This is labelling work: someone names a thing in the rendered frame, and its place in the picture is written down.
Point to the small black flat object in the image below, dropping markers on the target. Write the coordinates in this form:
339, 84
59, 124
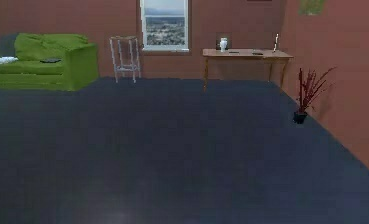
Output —
233, 52
257, 53

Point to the red house plant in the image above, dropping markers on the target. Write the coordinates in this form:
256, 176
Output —
307, 93

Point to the white candle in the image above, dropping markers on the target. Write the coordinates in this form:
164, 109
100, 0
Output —
276, 42

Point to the white vase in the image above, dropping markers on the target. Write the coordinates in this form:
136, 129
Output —
223, 44

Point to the wooden side table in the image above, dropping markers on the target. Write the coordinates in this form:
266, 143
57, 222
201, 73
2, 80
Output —
247, 55

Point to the white-framed window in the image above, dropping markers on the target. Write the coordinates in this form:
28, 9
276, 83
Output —
164, 25

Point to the green framed picture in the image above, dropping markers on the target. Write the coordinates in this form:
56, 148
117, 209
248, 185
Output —
311, 6

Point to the green sofa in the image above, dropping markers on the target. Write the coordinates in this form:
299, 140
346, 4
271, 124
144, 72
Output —
58, 66

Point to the black remote control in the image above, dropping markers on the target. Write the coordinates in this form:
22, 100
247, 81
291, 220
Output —
50, 60

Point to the white cloth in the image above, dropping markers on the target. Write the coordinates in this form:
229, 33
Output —
4, 60

